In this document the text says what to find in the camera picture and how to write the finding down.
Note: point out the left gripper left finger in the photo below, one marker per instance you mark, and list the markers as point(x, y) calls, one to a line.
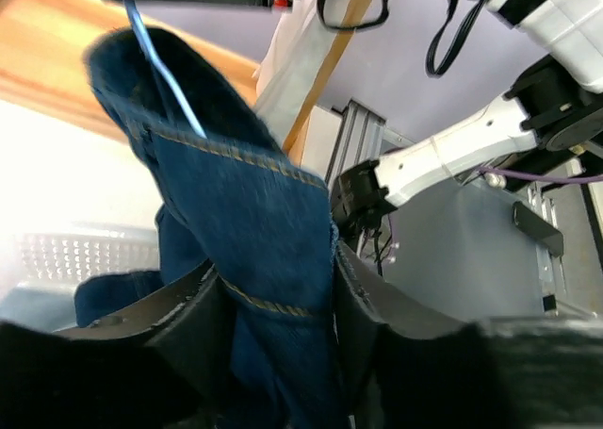
point(189, 324)

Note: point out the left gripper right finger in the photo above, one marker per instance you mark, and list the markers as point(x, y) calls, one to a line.
point(404, 365)

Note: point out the dark denim skirt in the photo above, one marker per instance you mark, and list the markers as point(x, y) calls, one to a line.
point(236, 200)

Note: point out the white plastic basket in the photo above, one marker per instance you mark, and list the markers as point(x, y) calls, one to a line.
point(41, 267)

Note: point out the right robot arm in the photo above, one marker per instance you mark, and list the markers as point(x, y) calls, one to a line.
point(530, 119)

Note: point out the aluminium frame rail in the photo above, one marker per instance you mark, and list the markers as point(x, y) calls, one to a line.
point(363, 134)

